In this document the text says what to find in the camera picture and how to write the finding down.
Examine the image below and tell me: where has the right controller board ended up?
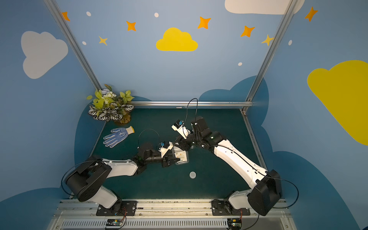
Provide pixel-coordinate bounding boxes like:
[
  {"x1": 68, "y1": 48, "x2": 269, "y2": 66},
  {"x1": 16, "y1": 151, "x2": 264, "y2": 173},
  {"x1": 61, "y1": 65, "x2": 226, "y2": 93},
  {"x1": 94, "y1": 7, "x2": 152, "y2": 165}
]
[{"x1": 227, "y1": 218, "x2": 242, "y2": 230}]

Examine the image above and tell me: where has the left controller board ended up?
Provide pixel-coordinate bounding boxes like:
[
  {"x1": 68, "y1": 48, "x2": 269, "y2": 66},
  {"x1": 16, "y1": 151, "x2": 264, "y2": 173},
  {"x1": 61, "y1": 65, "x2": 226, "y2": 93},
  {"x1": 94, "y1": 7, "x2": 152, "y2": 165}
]
[{"x1": 105, "y1": 219, "x2": 124, "y2": 229}]

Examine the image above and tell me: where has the aluminium frame post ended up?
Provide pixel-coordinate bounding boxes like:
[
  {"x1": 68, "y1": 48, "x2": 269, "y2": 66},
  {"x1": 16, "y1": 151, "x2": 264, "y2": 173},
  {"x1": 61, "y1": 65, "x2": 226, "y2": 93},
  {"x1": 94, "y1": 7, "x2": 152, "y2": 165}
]
[
  {"x1": 44, "y1": 0, "x2": 102, "y2": 90},
  {"x1": 241, "y1": 0, "x2": 299, "y2": 115}
]

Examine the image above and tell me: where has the left aluminium frame post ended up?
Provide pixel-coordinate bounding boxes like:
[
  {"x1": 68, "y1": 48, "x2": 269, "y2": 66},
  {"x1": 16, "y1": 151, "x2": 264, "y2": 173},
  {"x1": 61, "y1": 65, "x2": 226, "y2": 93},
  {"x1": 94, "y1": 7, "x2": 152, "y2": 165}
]
[{"x1": 44, "y1": 0, "x2": 102, "y2": 90}]

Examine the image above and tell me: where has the aluminium front rail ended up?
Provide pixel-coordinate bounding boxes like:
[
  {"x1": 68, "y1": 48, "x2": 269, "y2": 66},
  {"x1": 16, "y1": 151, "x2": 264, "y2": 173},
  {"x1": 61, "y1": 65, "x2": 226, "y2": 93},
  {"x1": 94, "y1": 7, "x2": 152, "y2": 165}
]
[{"x1": 48, "y1": 199, "x2": 297, "y2": 230}]

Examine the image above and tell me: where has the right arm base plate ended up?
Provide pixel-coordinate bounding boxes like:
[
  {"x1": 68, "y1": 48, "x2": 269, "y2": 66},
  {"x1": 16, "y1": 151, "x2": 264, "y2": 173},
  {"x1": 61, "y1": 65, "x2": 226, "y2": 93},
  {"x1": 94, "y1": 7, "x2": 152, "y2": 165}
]
[{"x1": 211, "y1": 199, "x2": 251, "y2": 216}]

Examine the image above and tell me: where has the right aluminium frame post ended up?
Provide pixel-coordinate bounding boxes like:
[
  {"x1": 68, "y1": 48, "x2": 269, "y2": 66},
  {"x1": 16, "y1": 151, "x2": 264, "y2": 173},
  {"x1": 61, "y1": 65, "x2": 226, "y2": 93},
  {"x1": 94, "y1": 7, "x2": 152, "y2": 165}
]
[{"x1": 241, "y1": 0, "x2": 299, "y2": 115}]

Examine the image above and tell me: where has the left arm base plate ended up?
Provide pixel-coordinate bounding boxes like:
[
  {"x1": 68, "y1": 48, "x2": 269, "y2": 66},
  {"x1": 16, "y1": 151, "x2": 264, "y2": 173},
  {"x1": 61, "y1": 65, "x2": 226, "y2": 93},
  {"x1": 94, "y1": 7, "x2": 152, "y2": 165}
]
[{"x1": 96, "y1": 199, "x2": 138, "y2": 217}]

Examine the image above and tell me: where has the artificial potted plant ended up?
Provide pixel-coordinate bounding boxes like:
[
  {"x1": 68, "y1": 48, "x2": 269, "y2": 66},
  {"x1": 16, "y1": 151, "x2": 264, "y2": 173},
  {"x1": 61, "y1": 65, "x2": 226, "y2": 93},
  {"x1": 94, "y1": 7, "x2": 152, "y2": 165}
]
[{"x1": 86, "y1": 84, "x2": 135, "y2": 125}]

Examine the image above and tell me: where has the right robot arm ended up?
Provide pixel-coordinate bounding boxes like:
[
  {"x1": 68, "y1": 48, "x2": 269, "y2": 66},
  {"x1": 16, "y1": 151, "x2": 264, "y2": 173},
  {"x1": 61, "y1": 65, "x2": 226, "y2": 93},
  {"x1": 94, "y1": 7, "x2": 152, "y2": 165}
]
[{"x1": 172, "y1": 116, "x2": 282, "y2": 216}]

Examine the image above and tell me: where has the white bottle cap right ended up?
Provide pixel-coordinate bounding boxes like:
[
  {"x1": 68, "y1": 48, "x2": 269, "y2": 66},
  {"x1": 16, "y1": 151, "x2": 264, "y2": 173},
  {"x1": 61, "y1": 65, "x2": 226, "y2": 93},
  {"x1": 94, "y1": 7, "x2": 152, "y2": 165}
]
[{"x1": 189, "y1": 171, "x2": 196, "y2": 179}]

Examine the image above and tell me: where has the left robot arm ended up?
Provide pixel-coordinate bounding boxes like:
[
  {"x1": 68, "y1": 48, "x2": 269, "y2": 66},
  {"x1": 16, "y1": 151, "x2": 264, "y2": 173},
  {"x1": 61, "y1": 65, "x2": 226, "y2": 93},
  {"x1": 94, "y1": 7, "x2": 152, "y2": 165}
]
[{"x1": 63, "y1": 142, "x2": 180, "y2": 215}]

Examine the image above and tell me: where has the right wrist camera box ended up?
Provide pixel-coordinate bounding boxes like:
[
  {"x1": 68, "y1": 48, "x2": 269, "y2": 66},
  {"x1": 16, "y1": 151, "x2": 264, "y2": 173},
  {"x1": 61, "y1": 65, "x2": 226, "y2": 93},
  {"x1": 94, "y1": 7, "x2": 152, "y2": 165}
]
[{"x1": 172, "y1": 120, "x2": 191, "y2": 139}]

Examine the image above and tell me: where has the aluminium back frame bar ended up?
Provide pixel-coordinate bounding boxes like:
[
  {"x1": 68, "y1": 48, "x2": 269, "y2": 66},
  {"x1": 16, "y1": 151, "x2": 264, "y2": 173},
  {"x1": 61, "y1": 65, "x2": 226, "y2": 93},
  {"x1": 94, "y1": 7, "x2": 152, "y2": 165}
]
[{"x1": 132, "y1": 100, "x2": 253, "y2": 108}]

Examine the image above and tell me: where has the blue dotted work glove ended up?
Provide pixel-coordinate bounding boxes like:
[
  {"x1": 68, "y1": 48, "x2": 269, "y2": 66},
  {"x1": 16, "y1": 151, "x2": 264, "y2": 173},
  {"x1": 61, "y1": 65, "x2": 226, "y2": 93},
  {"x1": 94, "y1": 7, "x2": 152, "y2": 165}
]
[{"x1": 103, "y1": 126, "x2": 135, "y2": 148}]

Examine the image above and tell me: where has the controller board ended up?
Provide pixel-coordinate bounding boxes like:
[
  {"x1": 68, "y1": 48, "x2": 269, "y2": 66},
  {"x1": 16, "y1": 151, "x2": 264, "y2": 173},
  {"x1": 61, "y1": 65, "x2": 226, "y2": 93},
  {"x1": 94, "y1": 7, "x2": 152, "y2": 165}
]
[
  {"x1": 105, "y1": 219, "x2": 124, "y2": 229},
  {"x1": 227, "y1": 218, "x2": 242, "y2": 230}
]

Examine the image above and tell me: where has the square clear plastic bottle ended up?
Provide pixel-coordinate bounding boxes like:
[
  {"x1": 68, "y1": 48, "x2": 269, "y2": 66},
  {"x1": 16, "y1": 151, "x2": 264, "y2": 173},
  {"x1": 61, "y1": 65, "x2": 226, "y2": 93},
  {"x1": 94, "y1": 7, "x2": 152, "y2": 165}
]
[{"x1": 172, "y1": 146, "x2": 189, "y2": 165}]

